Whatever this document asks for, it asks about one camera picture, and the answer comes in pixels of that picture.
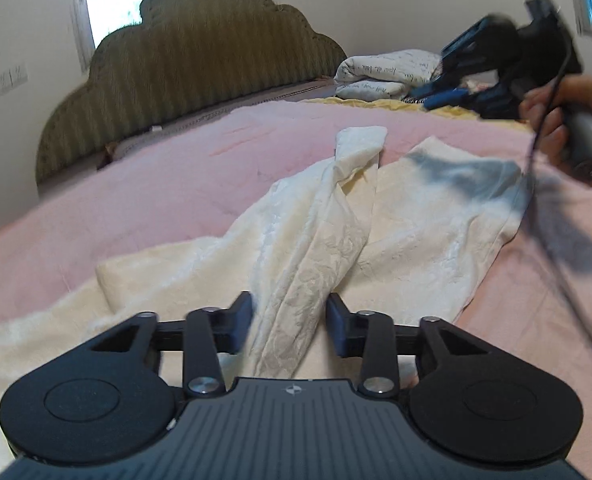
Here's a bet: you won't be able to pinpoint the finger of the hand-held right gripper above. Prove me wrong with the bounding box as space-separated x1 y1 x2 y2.
409 82 482 112
428 16 502 85

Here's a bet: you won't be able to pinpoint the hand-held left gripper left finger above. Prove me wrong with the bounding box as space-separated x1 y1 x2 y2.
90 291 254 399

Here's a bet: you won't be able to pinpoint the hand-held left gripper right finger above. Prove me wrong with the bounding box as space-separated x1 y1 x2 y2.
326 292 482 399

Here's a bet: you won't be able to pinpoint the cream pants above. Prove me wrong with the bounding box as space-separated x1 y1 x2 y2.
0 125 536 466

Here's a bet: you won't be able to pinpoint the person's right hand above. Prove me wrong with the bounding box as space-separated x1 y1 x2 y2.
520 74 592 167

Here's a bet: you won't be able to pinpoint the folded white printed quilt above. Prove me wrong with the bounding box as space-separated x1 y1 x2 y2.
334 49 447 102

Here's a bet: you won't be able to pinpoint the pink blanket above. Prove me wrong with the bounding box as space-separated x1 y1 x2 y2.
0 97 592 480

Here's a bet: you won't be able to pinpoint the olive striped headboard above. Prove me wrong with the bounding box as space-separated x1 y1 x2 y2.
35 0 349 199

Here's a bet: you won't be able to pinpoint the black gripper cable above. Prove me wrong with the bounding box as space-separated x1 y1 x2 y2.
520 45 592 376

